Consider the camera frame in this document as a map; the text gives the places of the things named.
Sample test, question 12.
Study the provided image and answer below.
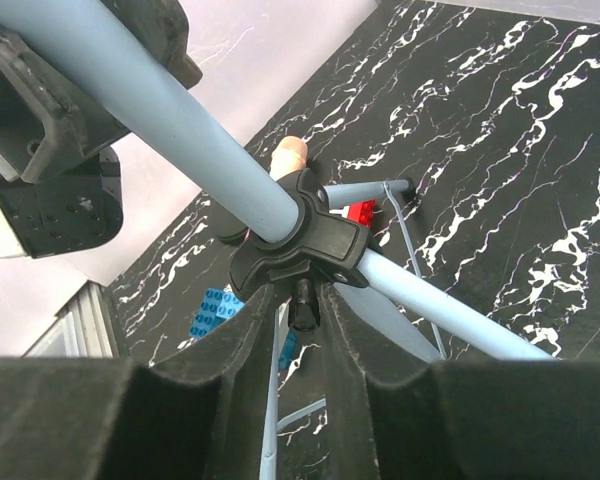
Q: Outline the pink toy microphone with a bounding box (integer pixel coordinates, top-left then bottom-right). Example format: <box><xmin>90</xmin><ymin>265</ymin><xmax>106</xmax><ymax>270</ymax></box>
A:
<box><xmin>269</xmin><ymin>136</ymin><xmax>308</xmax><ymax>180</ymax></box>

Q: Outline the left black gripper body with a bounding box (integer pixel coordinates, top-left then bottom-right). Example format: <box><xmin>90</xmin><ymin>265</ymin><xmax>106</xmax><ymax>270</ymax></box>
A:
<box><xmin>0</xmin><ymin>147</ymin><xmax>124</xmax><ymax>259</ymax></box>

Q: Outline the blue grey brick toy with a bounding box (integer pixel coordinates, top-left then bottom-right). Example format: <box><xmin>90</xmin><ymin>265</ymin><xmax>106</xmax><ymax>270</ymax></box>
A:
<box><xmin>189</xmin><ymin>288</ymin><xmax>297</xmax><ymax>370</ymax></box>

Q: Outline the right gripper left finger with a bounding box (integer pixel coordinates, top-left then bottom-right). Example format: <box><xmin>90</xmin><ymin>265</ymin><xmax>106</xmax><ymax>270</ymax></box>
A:
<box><xmin>0</xmin><ymin>286</ymin><xmax>279</xmax><ymax>479</ymax></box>

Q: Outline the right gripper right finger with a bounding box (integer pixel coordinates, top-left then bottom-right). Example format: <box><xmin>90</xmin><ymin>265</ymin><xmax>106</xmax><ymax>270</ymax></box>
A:
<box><xmin>319</xmin><ymin>285</ymin><xmax>600</xmax><ymax>479</ymax></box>

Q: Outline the blue music stand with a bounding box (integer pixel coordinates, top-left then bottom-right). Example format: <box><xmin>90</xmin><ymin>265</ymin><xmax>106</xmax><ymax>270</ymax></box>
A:
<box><xmin>0</xmin><ymin>0</ymin><xmax>556</xmax><ymax>480</ymax></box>

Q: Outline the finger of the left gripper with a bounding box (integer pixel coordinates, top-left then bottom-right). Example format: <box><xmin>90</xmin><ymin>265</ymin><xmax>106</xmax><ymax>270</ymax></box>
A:
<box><xmin>150</xmin><ymin>0</ymin><xmax>203</xmax><ymax>89</ymax></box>
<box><xmin>0</xmin><ymin>25</ymin><xmax>129</xmax><ymax>183</ymax></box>

